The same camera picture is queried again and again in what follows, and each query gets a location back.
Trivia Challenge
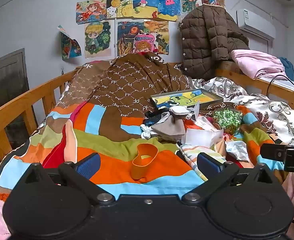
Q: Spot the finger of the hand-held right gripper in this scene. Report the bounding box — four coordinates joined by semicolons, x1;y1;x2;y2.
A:
260;144;287;161

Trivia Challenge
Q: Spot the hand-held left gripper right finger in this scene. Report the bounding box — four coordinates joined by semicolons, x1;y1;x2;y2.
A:
181;152;275;204

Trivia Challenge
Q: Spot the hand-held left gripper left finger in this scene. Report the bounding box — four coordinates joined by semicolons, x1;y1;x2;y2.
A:
24;152;115;204

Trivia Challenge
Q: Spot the pastel striped cloth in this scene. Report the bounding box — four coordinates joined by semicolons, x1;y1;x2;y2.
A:
178;144;227;182

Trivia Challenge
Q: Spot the orange rubber band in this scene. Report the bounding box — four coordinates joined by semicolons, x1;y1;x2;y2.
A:
131;144;159;180

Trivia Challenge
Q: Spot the beige cloth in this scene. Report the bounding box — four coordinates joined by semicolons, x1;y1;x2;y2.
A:
151;112;186;142

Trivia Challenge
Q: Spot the light grey cloth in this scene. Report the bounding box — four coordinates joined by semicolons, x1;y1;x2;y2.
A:
157;111;174;123

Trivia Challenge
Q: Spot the colourful striped blanket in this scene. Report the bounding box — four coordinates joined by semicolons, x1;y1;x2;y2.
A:
0;101;287;200

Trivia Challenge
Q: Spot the white paper packet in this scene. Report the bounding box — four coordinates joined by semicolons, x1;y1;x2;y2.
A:
184;127;224;147

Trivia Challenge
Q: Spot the white floral quilt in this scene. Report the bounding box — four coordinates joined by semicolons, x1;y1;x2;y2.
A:
177;76;294;145

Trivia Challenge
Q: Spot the orange printed packet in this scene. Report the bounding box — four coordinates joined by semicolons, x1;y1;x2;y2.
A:
184;115;217;132

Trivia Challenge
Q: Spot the white terry pad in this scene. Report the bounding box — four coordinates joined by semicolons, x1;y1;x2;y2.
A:
169;106;190;117

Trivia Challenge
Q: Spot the blue cloth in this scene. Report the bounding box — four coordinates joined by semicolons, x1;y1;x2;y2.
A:
279;57;294;82

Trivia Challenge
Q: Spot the brown patterned blanket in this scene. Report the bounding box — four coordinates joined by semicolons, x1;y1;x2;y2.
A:
58;52;227;135

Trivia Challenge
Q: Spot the pink folded blanket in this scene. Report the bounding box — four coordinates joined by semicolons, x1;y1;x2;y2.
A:
231;49;287;80

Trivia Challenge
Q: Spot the grey door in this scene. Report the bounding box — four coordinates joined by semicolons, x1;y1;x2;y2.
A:
0;48;36;143

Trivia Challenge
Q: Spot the brown puffer jacket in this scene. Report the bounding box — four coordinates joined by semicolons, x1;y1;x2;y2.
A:
179;5;250;80

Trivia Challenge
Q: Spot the white air conditioner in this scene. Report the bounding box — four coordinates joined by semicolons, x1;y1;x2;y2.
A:
236;9;277;40

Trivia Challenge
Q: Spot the black cable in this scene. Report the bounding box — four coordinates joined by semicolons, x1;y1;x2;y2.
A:
266;74;294;98

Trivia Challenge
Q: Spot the curled wall picture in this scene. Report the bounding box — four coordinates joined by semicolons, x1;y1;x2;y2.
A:
58;25;82;61

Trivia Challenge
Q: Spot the group of colourful wall drawings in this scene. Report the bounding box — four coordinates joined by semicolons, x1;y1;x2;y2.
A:
76;0;226;58

